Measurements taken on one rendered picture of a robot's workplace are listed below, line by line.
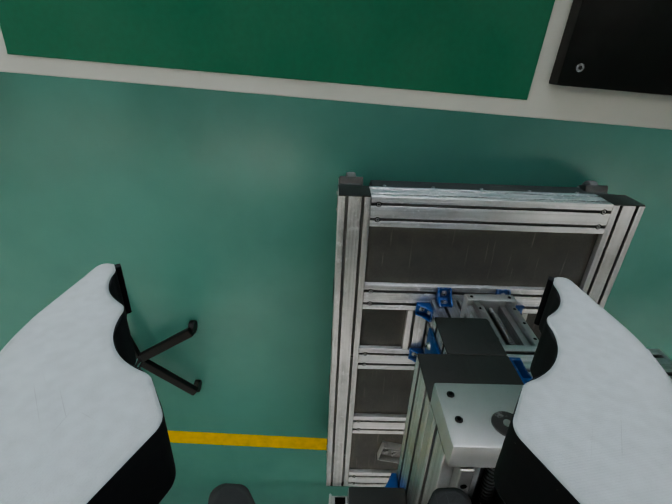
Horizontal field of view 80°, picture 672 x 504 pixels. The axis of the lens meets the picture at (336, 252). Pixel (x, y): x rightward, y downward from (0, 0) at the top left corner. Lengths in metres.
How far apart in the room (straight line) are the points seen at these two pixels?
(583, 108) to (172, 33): 0.49
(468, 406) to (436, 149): 0.96
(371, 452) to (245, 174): 1.17
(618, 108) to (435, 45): 0.24
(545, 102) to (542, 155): 0.88
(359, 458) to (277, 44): 1.58
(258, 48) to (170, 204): 1.00
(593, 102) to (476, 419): 0.40
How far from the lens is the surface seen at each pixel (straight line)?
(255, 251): 1.45
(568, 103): 0.60
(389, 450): 1.79
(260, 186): 1.35
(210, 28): 0.54
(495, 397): 0.54
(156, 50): 0.56
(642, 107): 0.65
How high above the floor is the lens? 1.27
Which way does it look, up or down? 63 degrees down
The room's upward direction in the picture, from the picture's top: 179 degrees clockwise
